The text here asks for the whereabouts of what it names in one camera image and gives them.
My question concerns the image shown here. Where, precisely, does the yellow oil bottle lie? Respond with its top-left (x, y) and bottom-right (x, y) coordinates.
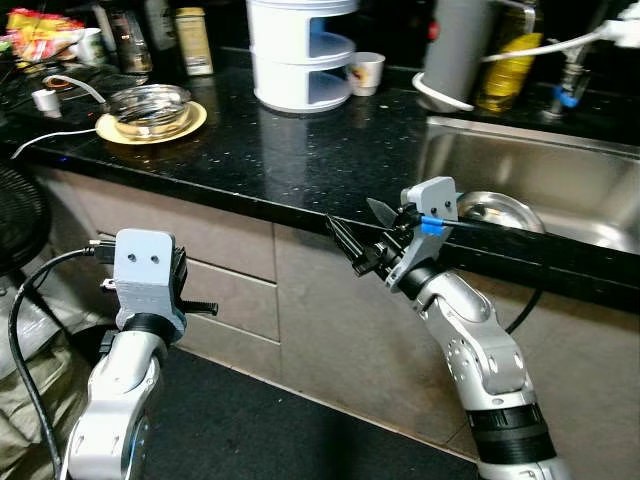
top-left (476, 0), bottom-right (545, 115)

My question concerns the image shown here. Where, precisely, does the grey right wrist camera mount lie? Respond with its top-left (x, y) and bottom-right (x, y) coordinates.
top-left (384, 177), bottom-right (460, 291)

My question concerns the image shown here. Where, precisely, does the small white plug adapter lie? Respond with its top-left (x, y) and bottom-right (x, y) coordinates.
top-left (31, 88), bottom-right (62, 114)

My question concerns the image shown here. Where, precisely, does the steel bowl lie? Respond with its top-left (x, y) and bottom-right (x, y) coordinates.
top-left (455, 191), bottom-right (547, 237)

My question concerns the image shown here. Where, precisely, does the crumpled plastic bag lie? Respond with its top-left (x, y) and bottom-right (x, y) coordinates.
top-left (0, 270), bottom-right (106, 480)

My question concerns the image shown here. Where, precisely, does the grey cylindrical appliance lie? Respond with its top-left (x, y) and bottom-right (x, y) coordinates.
top-left (420, 0), bottom-right (501, 103)

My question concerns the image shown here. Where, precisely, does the grey curved cable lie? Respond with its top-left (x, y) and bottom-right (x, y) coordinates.
top-left (42, 74), bottom-right (108, 105)

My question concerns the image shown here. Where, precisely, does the clear glass bowl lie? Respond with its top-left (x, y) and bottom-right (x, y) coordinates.
top-left (107, 84), bottom-right (192, 140)

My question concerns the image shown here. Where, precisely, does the golden tin can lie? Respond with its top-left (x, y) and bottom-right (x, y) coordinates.
top-left (174, 7), bottom-right (215, 78)

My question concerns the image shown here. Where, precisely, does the yellow plate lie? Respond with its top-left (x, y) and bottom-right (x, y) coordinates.
top-left (95, 99), bottom-right (209, 146)

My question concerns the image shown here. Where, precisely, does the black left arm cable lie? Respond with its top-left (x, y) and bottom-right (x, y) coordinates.
top-left (7, 240), bottom-right (119, 473)

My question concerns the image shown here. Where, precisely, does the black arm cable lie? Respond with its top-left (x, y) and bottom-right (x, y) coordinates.
top-left (7, 240), bottom-right (119, 473)
top-left (400, 208), bottom-right (547, 336)

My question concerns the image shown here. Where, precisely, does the glass bottle with blue band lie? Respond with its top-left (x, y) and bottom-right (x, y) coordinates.
top-left (544, 48), bottom-right (593, 123)

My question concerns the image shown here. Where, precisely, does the white power adapter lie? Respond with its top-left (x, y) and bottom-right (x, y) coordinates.
top-left (604, 4), bottom-right (640, 47)

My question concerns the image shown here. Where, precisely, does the stainless steel sink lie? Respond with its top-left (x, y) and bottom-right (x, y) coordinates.
top-left (414, 116), bottom-right (640, 257)

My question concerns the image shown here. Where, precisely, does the black fan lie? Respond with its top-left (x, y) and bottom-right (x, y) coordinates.
top-left (0, 163), bottom-right (52, 278)

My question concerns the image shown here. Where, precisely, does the white blue tiered container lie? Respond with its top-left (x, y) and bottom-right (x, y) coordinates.
top-left (246, 0), bottom-right (359, 114)

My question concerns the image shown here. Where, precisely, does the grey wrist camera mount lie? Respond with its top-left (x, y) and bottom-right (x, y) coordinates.
top-left (384, 177), bottom-right (460, 291)
top-left (112, 228), bottom-right (180, 319)

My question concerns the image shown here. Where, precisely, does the beige cabinet drawer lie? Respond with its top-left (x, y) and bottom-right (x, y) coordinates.
top-left (60, 178), bottom-right (283, 346)

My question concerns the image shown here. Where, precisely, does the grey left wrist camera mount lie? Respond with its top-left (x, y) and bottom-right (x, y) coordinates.
top-left (112, 228), bottom-right (180, 319)

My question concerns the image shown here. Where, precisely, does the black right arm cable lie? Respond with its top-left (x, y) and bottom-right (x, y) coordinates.
top-left (400, 208), bottom-right (547, 336)

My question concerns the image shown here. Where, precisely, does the clear glass jar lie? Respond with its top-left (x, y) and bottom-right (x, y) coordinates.
top-left (109, 8), bottom-right (154, 77)

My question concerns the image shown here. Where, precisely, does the white paper cup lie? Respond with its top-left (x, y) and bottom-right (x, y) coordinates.
top-left (346, 52), bottom-right (387, 98)

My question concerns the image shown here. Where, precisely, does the red yellow snack bag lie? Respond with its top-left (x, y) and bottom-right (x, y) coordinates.
top-left (3, 8), bottom-right (87, 64)

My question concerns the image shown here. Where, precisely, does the blue tape band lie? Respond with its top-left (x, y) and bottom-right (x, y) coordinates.
top-left (419, 213), bottom-right (447, 238)

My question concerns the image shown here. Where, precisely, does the dark floor mat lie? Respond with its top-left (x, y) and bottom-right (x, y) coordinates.
top-left (135, 345), bottom-right (483, 480)

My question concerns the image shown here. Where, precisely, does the white mug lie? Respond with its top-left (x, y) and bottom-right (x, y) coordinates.
top-left (74, 27), bottom-right (107, 67)

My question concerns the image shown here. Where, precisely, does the thick white cable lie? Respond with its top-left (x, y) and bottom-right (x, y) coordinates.
top-left (412, 18), bottom-right (640, 114)

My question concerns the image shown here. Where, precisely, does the thin white cable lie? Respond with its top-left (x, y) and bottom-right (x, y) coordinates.
top-left (9, 127), bottom-right (100, 160)

